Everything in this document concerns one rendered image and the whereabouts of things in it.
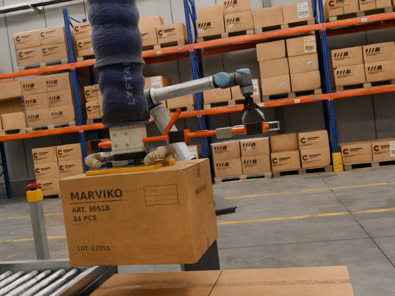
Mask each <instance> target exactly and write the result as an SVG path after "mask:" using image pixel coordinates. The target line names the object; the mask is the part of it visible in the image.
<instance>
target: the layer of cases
mask: <svg viewBox="0 0 395 296"><path fill-rule="evenodd" d="M89 296H354V292H353V287H352V284H351V281H350V276H349V272H348V269H347V266H346V265H344V266H327V267H294V268H261V269H244V270H223V271H222V270H211V271H178V272H161V273H127V274H114V275H113V276H111V277H110V278H109V279H108V280H107V281H105V282H104V283H103V284H102V285H101V286H100V287H98V288H97V289H96V290H95V291H94V292H93V293H91V294H90V295H89Z"/></svg>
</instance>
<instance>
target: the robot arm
mask: <svg viewBox="0 0 395 296"><path fill-rule="evenodd" d="M234 86H239V87H240V92H241V95H243V97H245V101H246V103H244V104H243V105H244V109H243V111H242V123H243V124H244V122H245V119H246V116H247V114H248V113H247V112H248V111H251V110H253V111H254V110H256V112H257V113H258V114H259V115H260V116H261V117H262V118H263V119H264V120H265V117H264V114H263V112H262V110H261V108H260V106H258V105H257V104H256V103H255V102H254V101H253V99H252V97H251V95H253V93H252V92H254V89H253V88H254V87H253V83H252V78H251V73H250V70H249V69H239V70H237V71H236V72H235V73H231V74H227V73H225V72H220V73H218V74H216V75H212V76H208V77H205V78H201V79H196V80H192V81H189V82H184V83H180V84H177V85H172V86H168V87H165V88H160V89H156V90H155V89H154V88H151V89H147V90H144V93H145V95H146V98H147V101H148V111H150V114H151V116H152V117H153V119H154V121H155V123H156V124H157V126H158V128H159V130H160V132H161V133H162V134H163V132H164V131H165V129H166V127H167V125H168V124H169V122H170V120H171V118H170V116H169V115H168V113H167V111H166V109H165V107H164V106H163V103H162V101H163V100H168V99H173V98H176V97H181V96H185V95H190V94H193V93H198V92H202V91H206V90H211V89H216V88H221V89H226V88H231V87H234ZM173 130H174V131H177V128H176V127H175V125H173V126H172V128H171V130H170V131H173ZM166 142H167V144H168V146H173V147H174V148H175V149H176V152H175V154H174V156H175V158H176V160H177V161H182V160H194V159H197V158H196V156H192V155H191V153H190V151H189V149H188V148H187V146H186V144H185V143H184V142H179V143H173V144H169V143H168V140H166Z"/></svg>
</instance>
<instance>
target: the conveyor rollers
mask: <svg viewBox="0 0 395 296"><path fill-rule="evenodd" d="M89 269H91V268H87V269H86V270H84V271H83V272H81V273H79V270H78V269H77V268H74V269H73V270H71V271H70V272H68V273H66V272H65V270H64V269H60V270H58V271H57V272H55V273H52V271H51V270H45V271H44V272H42V273H40V274H39V273H38V271H37V270H33V271H31V272H29V273H28V274H26V273H25V271H19V272H17V273H16V274H14V275H13V273H12V272H11V271H7V272H5V273H3V274H2V275H0V296H53V295H55V294H56V293H57V292H59V291H60V290H61V289H63V288H65V287H66V286H67V285H69V284H70V283H71V282H72V281H74V280H76V279H77V278H78V277H80V276H81V275H82V274H84V273H85V272H87V271H88V270H89Z"/></svg>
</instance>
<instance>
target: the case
mask: <svg viewBox="0 0 395 296"><path fill-rule="evenodd" d="M59 187H60V192H61V200H62V209H63V217H64V222H65V230H66V239H67V243H68V252H69V260H70V265H71V267H74V266H101V265H152V264H196V263H197V262H198V261H199V259H200V258H201V257H202V255H204V253H205V252H206V251H207V249H208V248H209V247H210V246H211V245H212V243H213V242H214V241H215V240H216V239H217V237H218V233H217V223H216V213H215V204H214V198H213V188H212V178H211V173H210V163H209V158H207V159H194V160H182V161H176V162H175V163H172V164H167V165H162V167H161V168H158V169H156V170H145V171H133V172H126V173H113V174H100V175H93V176H86V175H85V173H82V174H78V175H75V176H71V177H67V178H64V179H60V180H59Z"/></svg>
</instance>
